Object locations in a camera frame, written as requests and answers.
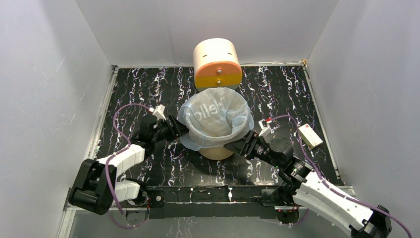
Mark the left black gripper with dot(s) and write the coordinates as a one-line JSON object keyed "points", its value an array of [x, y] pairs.
{"points": [[179, 129]]}

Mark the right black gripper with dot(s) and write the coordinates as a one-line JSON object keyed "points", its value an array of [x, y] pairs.
{"points": [[243, 146]]}

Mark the beige round trash bin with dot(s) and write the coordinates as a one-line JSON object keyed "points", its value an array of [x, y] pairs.
{"points": [[217, 153]]}

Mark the light blue plastic bag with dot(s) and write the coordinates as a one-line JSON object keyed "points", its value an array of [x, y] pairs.
{"points": [[215, 117]]}

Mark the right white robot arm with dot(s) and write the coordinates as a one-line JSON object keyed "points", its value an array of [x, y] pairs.
{"points": [[302, 186]]}

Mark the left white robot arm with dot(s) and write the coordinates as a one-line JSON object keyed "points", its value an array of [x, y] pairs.
{"points": [[96, 188]]}

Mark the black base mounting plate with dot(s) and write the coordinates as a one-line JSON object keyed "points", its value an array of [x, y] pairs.
{"points": [[216, 201]]}

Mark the small cream cardboard box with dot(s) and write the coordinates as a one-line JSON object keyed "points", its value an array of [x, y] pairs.
{"points": [[309, 136]]}

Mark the round cream drawer cabinet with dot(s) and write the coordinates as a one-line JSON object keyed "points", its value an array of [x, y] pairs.
{"points": [[216, 64]]}

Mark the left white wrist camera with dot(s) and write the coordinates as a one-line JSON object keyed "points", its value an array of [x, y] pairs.
{"points": [[158, 112]]}

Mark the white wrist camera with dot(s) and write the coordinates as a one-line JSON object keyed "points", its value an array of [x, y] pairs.
{"points": [[265, 127], [158, 112]]}

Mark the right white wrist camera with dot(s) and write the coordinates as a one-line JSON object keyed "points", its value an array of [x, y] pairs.
{"points": [[265, 127]]}

